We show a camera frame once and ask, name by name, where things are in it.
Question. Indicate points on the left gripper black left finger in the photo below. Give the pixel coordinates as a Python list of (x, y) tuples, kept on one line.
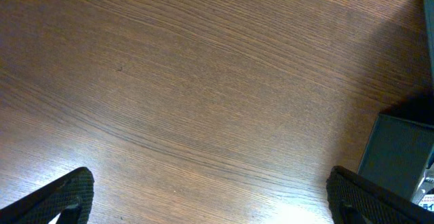
[(69, 199)]

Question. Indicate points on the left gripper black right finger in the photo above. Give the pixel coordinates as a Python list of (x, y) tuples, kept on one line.
[(354, 199)]

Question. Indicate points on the silver adjustable wrench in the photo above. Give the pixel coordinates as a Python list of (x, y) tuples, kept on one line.
[(425, 186)]

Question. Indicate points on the black open cardboard box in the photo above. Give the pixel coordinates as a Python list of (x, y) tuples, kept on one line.
[(400, 146)]

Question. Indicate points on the white blue screwdriver set box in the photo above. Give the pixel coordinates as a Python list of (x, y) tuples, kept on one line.
[(427, 202)]

